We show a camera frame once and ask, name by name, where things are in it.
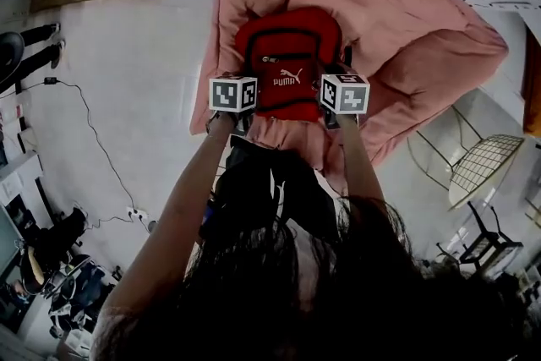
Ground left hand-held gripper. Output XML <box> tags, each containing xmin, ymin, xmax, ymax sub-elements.
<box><xmin>205</xmin><ymin>73</ymin><xmax>259</xmax><ymax>137</ymax></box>

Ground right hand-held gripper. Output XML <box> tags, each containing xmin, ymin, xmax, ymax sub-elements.
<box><xmin>319</xmin><ymin>73</ymin><xmax>372</xmax><ymax>131</ymax></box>

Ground red backpack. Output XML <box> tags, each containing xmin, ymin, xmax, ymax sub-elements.
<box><xmin>233</xmin><ymin>6</ymin><xmax>343</xmax><ymax>123</ymax></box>

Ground person's left forearm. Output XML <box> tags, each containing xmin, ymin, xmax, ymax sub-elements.
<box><xmin>101</xmin><ymin>113</ymin><xmax>240</xmax><ymax>309</ymax></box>

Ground person's right forearm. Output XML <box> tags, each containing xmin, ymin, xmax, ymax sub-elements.
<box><xmin>337</xmin><ymin>113</ymin><xmax>385</xmax><ymax>204</ymax></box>

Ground person's black trousers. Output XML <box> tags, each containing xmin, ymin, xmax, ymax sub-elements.
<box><xmin>200</xmin><ymin>134</ymin><xmax>342</xmax><ymax>250</ymax></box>

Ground black round dish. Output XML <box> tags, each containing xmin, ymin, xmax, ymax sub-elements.
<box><xmin>0</xmin><ymin>31</ymin><xmax>25</xmax><ymax>85</ymax></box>

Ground person's white shirt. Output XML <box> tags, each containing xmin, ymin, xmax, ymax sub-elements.
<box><xmin>86</xmin><ymin>219</ymin><xmax>339</xmax><ymax>361</ymax></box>

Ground long black floor cable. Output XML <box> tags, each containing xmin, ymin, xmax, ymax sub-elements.
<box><xmin>43</xmin><ymin>75</ymin><xmax>141</xmax><ymax>217</ymax></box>

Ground white wire-frame chair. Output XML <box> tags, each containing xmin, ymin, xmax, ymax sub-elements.
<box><xmin>407</xmin><ymin>105</ymin><xmax>525</xmax><ymax>211</ymax></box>

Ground black frame chair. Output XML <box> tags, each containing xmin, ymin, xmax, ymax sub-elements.
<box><xmin>437</xmin><ymin>200</ymin><xmax>525</xmax><ymax>274</ymax></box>

